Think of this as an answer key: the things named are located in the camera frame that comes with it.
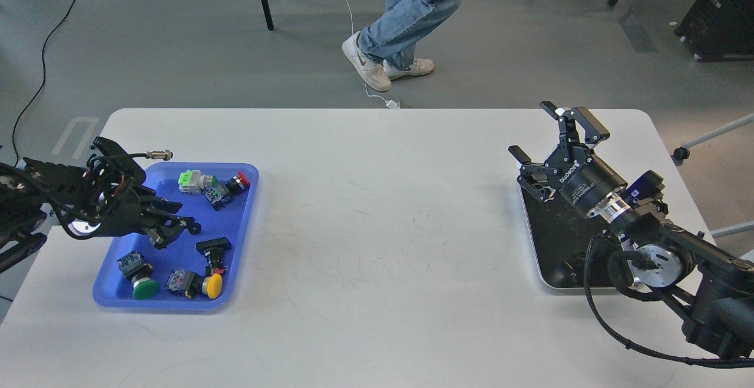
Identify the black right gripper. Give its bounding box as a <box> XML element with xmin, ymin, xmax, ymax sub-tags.
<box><xmin>507</xmin><ymin>101</ymin><xmax>627</xmax><ymax>217</ymax></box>

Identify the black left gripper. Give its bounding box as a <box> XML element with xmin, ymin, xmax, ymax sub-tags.
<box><xmin>106</xmin><ymin>191</ymin><xmax>201</xmax><ymax>250</ymax></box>

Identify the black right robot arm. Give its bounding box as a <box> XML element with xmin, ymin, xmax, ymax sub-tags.
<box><xmin>508</xmin><ymin>101</ymin><xmax>752</xmax><ymax>369</ymax></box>

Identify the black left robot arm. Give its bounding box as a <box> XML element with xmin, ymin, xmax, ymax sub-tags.
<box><xmin>1</xmin><ymin>137</ymin><xmax>201</xmax><ymax>271</ymax></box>

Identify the green mushroom push button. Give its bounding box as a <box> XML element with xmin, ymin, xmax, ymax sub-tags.
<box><xmin>117</xmin><ymin>250</ymin><xmax>159</xmax><ymax>300</ymax></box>

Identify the green light push button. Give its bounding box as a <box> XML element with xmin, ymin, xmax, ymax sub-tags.
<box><xmin>177</xmin><ymin>169</ymin><xmax>217</xmax><ymax>194</ymax></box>

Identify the blue plastic tray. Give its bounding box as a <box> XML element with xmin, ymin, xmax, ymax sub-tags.
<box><xmin>92</xmin><ymin>161</ymin><xmax>259</xmax><ymax>310</ymax></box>

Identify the silver metal tray black mat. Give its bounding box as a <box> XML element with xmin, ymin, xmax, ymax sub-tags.
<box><xmin>521</xmin><ymin>187</ymin><xmax>609</xmax><ymax>291</ymax></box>

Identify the grey wheeled stand leg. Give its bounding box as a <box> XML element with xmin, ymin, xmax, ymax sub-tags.
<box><xmin>673</xmin><ymin>112</ymin><xmax>754</xmax><ymax>238</ymax></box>

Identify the black equipment case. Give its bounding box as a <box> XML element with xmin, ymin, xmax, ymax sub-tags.
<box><xmin>673</xmin><ymin>0</ymin><xmax>753</xmax><ymax>62</ymax></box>

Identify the person in blue jeans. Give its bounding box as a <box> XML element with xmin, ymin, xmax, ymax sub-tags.
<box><xmin>342</xmin><ymin>0</ymin><xmax>461</xmax><ymax>92</ymax></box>

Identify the red push button switch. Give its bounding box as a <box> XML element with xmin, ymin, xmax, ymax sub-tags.
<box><xmin>202</xmin><ymin>171</ymin><xmax>250</xmax><ymax>211</ymax></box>

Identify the yellow push button switch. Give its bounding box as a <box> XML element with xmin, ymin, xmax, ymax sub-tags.
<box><xmin>164</xmin><ymin>269</ymin><xmax>223</xmax><ymax>300</ymax></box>

